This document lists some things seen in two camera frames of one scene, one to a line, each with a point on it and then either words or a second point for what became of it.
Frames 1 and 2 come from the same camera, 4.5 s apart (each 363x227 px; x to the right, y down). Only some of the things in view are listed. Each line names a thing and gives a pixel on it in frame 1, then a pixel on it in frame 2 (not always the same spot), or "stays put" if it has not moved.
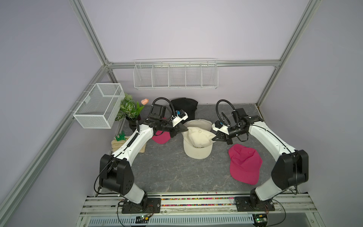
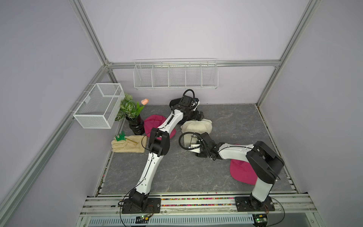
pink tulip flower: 144,101 stays put
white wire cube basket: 101,108 stays put
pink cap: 245,163 stays put
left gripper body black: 168,126 to 194,114
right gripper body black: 234,132 to 203,152
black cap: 188,105 stays put
